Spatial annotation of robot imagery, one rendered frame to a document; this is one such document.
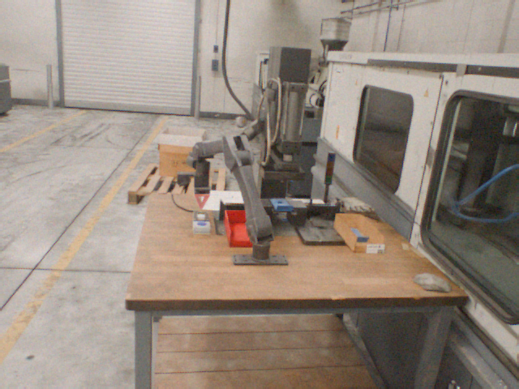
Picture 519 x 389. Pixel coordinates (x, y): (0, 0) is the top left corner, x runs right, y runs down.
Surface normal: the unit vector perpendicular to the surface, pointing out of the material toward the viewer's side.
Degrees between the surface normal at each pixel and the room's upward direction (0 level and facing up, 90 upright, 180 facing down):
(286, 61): 90
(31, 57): 90
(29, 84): 90
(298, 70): 90
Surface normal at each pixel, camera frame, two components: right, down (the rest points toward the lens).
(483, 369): -0.47, -0.82
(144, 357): 0.16, 0.32
